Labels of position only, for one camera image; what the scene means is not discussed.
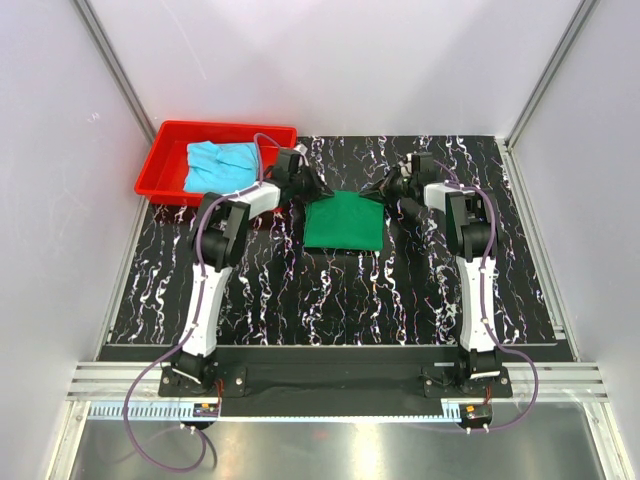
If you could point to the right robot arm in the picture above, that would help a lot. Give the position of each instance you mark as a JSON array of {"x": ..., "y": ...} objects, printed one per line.
[{"x": 471, "y": 234}]

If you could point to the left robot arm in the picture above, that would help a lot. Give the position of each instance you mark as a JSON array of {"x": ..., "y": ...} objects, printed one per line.
[{"x": 219, "y": 244}]

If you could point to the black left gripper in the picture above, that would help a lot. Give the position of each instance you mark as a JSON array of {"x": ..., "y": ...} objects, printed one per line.
[{"x": 317, "y": 188}]

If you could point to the red plastic bin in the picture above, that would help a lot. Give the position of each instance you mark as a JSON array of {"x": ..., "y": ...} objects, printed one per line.
[{"x": 161, "y": 179}]

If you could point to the green t-shirt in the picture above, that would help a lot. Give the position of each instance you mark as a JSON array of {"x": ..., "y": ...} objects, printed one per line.
[{"x": 345, "y": 221}]

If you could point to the aluminium frame post left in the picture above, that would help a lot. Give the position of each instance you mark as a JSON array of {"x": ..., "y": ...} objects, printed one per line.
[{"x": 92, "y": 23}]

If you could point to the aluminium front rail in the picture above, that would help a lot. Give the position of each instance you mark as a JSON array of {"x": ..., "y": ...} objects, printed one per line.
[{"x": 112, "y": 389}]

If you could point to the aluminium frame post right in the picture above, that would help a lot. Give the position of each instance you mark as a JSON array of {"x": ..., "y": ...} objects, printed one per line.
[{"x": 569, "y": 37}]

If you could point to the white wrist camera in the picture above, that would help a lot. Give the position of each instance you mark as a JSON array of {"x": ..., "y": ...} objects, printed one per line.
[
  {"x": 302, "y": 150},
  {"x": 406, "y": 165}
]

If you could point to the aluminium frame post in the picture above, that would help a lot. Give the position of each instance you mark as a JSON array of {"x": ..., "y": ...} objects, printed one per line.
[
  {"x": 569, "y": 37},
  {"x": 92, "y": 23}
]

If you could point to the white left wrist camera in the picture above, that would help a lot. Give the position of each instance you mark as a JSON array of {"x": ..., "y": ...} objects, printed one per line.
[{"x": 302, "y": 150}]

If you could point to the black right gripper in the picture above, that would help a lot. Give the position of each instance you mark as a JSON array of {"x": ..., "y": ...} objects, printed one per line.
[{"x": 384, "y": 188}]

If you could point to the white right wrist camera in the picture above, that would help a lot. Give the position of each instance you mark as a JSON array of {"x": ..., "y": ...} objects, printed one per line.
[{"x": 406, "y": 165}]

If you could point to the blue folded t-shirt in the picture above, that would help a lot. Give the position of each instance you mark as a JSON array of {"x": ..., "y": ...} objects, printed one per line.
[{"x": 220, "y": 168}]

